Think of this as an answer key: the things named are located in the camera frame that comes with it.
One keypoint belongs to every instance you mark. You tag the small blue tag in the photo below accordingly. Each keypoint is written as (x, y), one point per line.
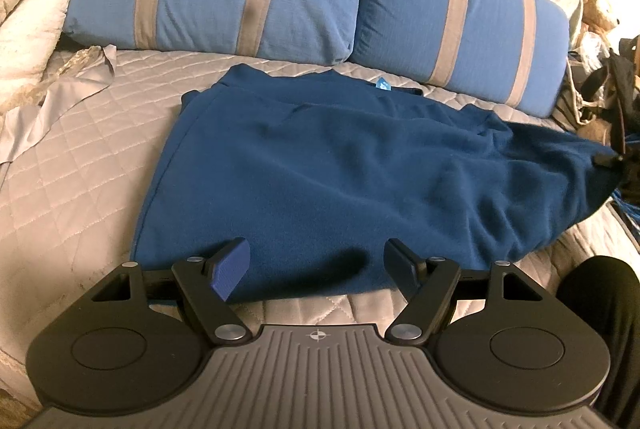
(382, 85)

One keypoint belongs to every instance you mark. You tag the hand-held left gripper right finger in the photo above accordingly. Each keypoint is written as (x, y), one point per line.
(402, 266)

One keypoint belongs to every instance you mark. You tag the dark blue sweatshirt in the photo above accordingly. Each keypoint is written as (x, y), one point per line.
(325, 159)

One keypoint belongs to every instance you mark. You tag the person's leg in black trousers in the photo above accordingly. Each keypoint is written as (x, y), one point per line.
(605, 309)

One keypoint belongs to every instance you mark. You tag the brown teddy bear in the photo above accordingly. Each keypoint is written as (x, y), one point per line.
(597, 9)

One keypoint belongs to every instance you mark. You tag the thin grey sheet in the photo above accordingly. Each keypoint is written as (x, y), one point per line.
(75, 94)

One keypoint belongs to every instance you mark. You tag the white quilted comforter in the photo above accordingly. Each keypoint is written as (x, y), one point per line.
(35, 9)

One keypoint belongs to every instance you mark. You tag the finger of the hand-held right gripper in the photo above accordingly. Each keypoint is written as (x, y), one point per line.
(607, 160)

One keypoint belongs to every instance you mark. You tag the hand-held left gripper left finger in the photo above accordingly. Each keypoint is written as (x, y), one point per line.
(230, 271)

